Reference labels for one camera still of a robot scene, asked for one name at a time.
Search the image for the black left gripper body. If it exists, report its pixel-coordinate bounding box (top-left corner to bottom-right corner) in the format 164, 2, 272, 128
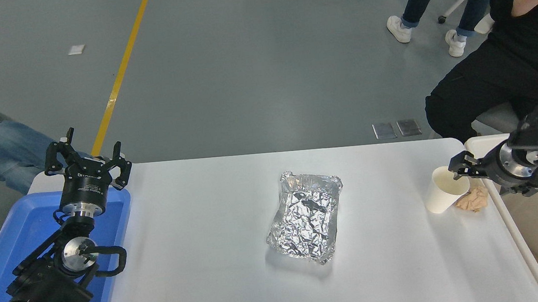
54, 154, 118, 212

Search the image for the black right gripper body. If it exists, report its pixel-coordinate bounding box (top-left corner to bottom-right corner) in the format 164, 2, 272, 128
480, 147, 509, 187

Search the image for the white paper cup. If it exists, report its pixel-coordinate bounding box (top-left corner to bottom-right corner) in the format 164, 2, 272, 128
422, 164, 473, 215

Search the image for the crumpled tan paper ball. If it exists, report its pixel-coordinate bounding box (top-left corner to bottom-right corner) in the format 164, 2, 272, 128
454, 184, 491, 214

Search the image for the silver floor plate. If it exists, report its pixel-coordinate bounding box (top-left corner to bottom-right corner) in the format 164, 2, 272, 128
396, 118, 423, 138
373, 122, 398, 141

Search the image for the blue plastic tray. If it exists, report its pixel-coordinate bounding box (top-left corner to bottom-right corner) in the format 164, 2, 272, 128
0, 184, 141, 302

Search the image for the white wheeled chair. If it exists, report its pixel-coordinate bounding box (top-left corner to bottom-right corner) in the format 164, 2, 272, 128
436, 0, 515, 38

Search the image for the crinkled foil tray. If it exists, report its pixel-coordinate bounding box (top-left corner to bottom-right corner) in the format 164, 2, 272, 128
261, 166, 350, 270

